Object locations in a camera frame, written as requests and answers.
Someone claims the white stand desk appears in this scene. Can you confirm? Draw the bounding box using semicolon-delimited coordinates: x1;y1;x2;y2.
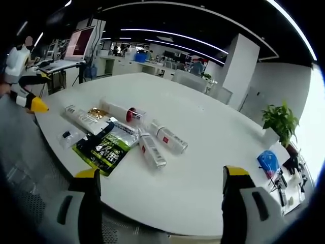
38;59;87;89

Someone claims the grey mesh chair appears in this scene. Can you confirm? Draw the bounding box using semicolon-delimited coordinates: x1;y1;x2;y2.
101;216;170;244
5;142;73;229

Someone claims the white cabinet row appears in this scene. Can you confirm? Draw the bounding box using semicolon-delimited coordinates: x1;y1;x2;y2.
99;55;176;77

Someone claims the black tool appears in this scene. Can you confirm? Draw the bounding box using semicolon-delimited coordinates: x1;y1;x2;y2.
275;169;289;207

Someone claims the white skincare tube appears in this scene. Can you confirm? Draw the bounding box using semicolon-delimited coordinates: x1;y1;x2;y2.
60;104;110;136

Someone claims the monitor with red screen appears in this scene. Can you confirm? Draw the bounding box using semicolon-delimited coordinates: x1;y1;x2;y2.
64;25;96;62

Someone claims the green potted plant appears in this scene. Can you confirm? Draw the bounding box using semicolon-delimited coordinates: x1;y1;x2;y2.
261;101;301;156

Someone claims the white tube red label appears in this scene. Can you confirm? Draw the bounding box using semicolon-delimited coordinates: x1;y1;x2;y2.
137;127;168;170

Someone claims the gold skincare sachet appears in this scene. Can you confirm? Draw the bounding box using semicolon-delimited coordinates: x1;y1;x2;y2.
87;106;110;119

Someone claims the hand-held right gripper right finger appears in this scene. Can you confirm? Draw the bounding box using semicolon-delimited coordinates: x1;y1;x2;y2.
221;165;289;244

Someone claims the ceiling light strip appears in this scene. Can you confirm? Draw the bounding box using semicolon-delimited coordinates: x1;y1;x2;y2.
120;27;229;54
144;38;226;65

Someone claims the green black skincare pouch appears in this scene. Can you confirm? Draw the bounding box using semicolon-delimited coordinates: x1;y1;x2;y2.
72;132;133;177

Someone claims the blue water jug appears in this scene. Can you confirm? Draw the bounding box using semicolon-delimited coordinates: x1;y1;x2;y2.
85;64;99;79

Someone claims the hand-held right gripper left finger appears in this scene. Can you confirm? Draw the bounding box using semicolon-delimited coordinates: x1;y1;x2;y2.
49;167;104;244

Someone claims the blue storage bin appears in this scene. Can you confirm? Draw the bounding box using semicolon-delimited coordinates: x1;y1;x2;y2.
134;52;150;63

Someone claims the small clear plastic bag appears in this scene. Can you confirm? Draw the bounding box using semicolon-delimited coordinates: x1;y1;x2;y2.
57;128;82;150

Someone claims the silver skincare pouch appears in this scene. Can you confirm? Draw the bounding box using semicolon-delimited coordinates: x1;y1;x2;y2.
106;116;140;154

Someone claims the white skincare bottle red collar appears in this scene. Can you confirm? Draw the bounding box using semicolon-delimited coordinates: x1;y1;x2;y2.
99;98;148;127

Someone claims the blue plastic bag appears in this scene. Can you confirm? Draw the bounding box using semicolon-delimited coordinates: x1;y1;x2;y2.
256;149;280;176

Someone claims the clear skincare bottle red label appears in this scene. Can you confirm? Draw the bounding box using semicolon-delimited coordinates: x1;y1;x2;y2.
149;119;189;155

